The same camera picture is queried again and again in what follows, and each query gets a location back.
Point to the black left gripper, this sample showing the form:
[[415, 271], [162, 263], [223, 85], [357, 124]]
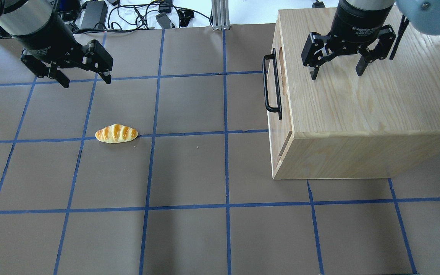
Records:
[[45, 35]]

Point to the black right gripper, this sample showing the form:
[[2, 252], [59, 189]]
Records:
[[358, 21]]

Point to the black drawer handle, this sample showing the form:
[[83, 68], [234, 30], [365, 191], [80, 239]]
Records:
[[271, 83]]

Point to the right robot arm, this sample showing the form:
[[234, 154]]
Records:
[[424, 15]]

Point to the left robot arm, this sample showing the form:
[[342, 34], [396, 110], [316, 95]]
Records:
[[48, 44]]

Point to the wooden drawer cabinet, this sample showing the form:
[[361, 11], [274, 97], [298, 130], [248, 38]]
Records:
[[345, 126]]

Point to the black power adapter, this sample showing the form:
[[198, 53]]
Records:
[[95, 12]]

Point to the yellow toy bread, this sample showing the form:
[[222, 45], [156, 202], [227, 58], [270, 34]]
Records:
[[116, 133]]

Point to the brown paper table mat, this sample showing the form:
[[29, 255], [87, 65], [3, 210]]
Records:
[[193, 193]]

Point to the aluminium frame post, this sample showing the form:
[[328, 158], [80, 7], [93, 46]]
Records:
[[220, 15]]

